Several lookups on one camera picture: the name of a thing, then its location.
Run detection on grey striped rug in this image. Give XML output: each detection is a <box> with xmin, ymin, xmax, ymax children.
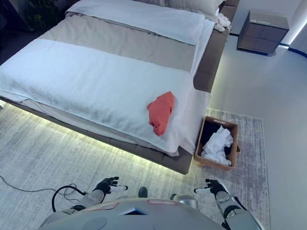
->
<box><xmin>0</xmin><ymin>100</ymin><xmax>272</xmax><ymax>230</ymax></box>

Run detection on crumpled white cloth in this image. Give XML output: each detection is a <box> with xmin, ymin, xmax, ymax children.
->
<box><xmin>213</xmin><ymin>13</ymin><xmax>232</xmax><ymax>32</ymax></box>

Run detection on brown grey nightstand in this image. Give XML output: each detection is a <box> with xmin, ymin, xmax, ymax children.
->
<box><xmin>236</xmin><ymin>9</ymin><xmax>290</xmax><ymax>57</ymax></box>

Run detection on brown rectangular laundry basket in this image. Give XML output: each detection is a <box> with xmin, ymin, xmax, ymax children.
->
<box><xmin>194</xmin><ymin>115</ymin><xmax>242</xmax><ymax>172</ymax></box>

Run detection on white textured bed blanket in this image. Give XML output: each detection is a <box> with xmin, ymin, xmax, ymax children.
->
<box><xmin>0</xmin><ymin>39</ymin><xmax>212</xmax><ymax>158</ymax></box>

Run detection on white crumpled clothes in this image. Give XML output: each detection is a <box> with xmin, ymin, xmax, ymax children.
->
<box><xmin>201</xmin><ymin>126</ymin><xmax>234</xmax><ymax>166</ymax></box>

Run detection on white folded duvet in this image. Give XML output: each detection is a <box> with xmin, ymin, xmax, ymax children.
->
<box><xmin>64</xmin><ymin>0</ymin><xmax>206</xmax><ymax>46</ymax></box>

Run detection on red garment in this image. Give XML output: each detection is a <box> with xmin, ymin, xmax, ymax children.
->
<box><xmin>146</xmin><ymin>91</ymin><xmax>176</xmax><ymax>137</ymax></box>

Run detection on beige duvet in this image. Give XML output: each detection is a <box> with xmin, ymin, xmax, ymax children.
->
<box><xmin>39</xmin><ymin>11</ymin><xmax>205</xmax><ymax>74</ymax></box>

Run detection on thick black wrist cable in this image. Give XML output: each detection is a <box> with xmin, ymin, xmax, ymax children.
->
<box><xmin>52</xmin><ymin>183</ymin><xmax>87</xmax><ymax>213</ymax></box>

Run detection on green leafy plant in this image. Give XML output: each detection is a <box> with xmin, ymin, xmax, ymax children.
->
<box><xmin>23</xmin><ymin>0</ymin><xmax>74</xmax><ymax>32</ymax></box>

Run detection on beige pillow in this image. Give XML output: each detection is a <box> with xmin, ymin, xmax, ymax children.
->
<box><xmin>165</xmin><ymin>0</ymin><xmax>227</xmax><ymax>17</ymax></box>

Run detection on thin black floor cable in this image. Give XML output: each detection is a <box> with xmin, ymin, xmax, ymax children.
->
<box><xmin>0</xmin><ymin>175</ymin><xmax>78</xmax><ymax>201</ymax></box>

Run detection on brown upholstered bed frame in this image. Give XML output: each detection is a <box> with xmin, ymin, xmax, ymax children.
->
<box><xmin>0</xmin><ymin>0</ymin><xmax>240</xmax><ymax>175</ymax></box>

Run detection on silver right robot leg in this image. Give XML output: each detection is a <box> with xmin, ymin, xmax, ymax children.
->
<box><xmin>170</xmin><ymin>193</ymin><xmax>200</xmax><ymax>212</ymax></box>

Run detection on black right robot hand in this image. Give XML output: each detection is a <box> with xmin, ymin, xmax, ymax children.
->
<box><xmin>193</xmin><ymin>178</ymin><xmax>227</xmax><ymax>196</ymax></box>

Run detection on glowing wall light strip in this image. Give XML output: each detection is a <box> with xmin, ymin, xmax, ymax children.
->
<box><xmin>279</xmin><ymin>13</ymin><xmax>307</xmax><ymax>58</ymax></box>

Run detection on white bed sheet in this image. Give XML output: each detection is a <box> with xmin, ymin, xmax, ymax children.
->
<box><xmin>190</xmin><ymin>18</ymin><xmax>216</xmax><ymax>74</ymax></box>

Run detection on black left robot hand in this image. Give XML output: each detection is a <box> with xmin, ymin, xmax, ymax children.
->
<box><xmin>94</xmin><ymin>176</ymin><xmax>129</xmax><ymax>195</ymax></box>

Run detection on silver robot torso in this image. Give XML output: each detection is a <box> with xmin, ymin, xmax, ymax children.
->
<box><xmin>38</xmin><ymin>197</ymin><xmax>231</xmax><ymax>230</ymax></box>

